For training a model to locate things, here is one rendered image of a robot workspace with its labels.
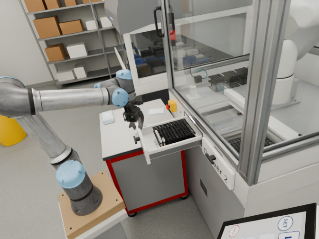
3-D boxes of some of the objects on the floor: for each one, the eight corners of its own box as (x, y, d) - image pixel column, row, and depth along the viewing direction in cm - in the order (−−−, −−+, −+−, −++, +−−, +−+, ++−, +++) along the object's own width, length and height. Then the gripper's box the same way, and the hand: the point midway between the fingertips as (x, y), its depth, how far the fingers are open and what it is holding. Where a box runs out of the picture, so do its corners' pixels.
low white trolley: (126, 223, 176) (102, 158, 135) (118, 172, 227) (99, 113, 186) (190, 201, 185) (184, 134, 144) (168, 157, 237) (160, 98, 196)
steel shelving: (57, 90, 462) (11, -15, 354) (61, 82, 503) (21, -14, 395) (210, 59, 499) (211, -44, 392) (202, 55, 540) (201, -41, 433)
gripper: (116, 103, 107) (125, 135, 118) (136, 103, 104) (143, 137, 115) (122, 96, 114) (131, 127, 125) (141, 96, 110) (148, 128, 122)
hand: (138, 127), depth 122 cm, fingers open, 3 cm apart
